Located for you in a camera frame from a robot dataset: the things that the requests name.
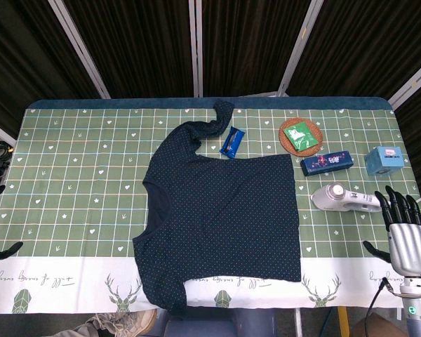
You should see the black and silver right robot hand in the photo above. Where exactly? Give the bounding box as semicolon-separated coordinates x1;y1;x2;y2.
363;185;421;278

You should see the round woven brown coaster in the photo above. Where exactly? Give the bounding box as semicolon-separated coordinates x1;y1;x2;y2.
279;118;323;157

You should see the white table leg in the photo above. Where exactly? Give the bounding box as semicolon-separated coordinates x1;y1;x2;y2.
293;308;304;337

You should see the green grid tablecloth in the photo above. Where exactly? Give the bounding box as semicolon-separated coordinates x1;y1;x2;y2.
0;105;421;316

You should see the dark blue dotted shirt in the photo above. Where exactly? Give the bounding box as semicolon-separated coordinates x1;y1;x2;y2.
131;100;302;321

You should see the light blue cube box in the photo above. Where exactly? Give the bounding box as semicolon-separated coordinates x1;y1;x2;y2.
364;146;406;176

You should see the brown cardboard box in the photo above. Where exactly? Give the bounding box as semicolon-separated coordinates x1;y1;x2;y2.
350;312;408;337

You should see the green foil packet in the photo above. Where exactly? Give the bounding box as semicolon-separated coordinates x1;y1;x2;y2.
283;121;319;152

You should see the white handheld steam iron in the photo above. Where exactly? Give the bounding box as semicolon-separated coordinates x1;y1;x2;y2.
310;183;385;213

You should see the blue snack packet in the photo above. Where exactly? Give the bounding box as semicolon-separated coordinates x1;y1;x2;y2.
219;126;246;160

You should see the white partition frame post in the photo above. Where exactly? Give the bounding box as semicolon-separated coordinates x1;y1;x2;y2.
47;0;112;100
277;0;326;96
188;0;203;98
0;117;18;147
388;65;421;108

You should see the grey sneaker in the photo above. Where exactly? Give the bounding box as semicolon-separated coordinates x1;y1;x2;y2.
55;308;159;337

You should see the black robot wrist cable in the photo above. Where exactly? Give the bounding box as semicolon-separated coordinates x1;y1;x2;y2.
363;277;392;337

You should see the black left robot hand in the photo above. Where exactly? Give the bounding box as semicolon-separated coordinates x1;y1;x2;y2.
0;184;24;265

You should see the long dark blue box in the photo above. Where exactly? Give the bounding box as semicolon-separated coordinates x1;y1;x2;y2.
300;150;354;177

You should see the yellow post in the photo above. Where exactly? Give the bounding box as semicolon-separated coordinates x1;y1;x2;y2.
338;306;350;337

